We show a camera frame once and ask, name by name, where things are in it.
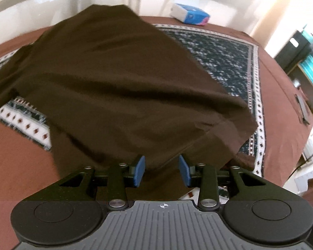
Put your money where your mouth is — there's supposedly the dark shelf with items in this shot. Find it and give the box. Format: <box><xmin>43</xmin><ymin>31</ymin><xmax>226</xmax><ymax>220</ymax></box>
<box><xmin>275</xmin><ymin>30</ymin><xmax>313</xmax><ymax>113</ymax></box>

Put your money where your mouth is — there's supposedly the blue white tissue pack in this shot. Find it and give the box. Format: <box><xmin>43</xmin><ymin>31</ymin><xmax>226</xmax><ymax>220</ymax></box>
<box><xmin>170</xmin><ymin>3</ymin><xmax>210</xmax><ymax>26</ymax></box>

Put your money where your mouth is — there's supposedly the dark brown garment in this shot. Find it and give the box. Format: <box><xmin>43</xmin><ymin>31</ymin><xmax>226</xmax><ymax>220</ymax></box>
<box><xmin>0</xmin><ymin>4</ymin><xmax>259</xmax><ymax>201</ymax></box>

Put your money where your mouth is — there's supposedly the patterned navy white rug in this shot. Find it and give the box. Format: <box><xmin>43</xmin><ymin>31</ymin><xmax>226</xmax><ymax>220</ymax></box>
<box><xmin>0</xmin><ymin>24</ymin><xmax>261</xmax><ymax>205</ymax></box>

